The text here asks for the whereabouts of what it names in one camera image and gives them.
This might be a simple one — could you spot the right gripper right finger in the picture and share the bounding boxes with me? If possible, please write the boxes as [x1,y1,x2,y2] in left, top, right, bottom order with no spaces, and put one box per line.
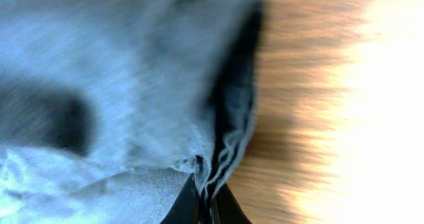
[211,184,252,224]

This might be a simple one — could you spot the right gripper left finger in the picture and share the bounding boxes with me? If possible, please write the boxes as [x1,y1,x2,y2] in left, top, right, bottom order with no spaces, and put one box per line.
[160,174,199,224]

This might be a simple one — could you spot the dark blue shorts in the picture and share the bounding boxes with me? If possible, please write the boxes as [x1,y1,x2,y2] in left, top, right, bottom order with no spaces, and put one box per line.
[1,0,264,223]

